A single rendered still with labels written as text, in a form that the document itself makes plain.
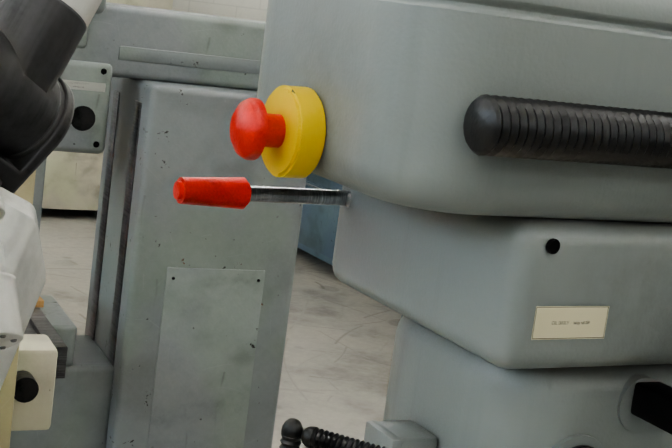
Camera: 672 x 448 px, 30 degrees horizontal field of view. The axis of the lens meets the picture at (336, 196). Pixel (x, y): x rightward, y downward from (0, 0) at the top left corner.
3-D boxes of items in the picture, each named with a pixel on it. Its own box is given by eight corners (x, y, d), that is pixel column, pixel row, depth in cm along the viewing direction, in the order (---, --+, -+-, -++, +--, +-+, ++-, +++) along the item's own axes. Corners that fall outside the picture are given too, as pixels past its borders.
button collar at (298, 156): (292, 185, 79) (304, 90, 78) (253, 168, 84) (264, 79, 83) (320, 186, 80) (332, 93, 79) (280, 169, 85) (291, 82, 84)
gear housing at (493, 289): (501, 378, 78) (526, 222, 76) (322, 279, 99) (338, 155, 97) (859, 364, 94) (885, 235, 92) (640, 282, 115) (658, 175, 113)
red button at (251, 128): (245, 164, 78) (252, 100, 77) (220, 153, 81) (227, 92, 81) (291, 166, 79) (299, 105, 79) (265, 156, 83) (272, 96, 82)
